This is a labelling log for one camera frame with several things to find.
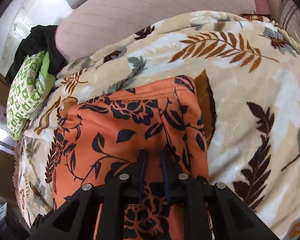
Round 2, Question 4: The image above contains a wooden glass cabinet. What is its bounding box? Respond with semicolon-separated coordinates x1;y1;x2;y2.
0;74;25;225

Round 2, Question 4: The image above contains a pink quilted mattress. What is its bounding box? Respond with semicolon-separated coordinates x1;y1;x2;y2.
55;0;270;62

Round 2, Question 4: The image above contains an orange black floral garment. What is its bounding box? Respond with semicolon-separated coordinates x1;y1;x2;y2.
45;75;209;239

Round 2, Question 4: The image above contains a beige leaf print blanket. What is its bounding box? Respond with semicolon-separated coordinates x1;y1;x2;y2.
14;11;300;239

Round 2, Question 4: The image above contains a black cloth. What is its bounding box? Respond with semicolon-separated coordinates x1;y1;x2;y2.
5;25;68;85

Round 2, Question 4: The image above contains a green white patterned pillow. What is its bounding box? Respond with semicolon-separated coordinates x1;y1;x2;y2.
7;51;56;141

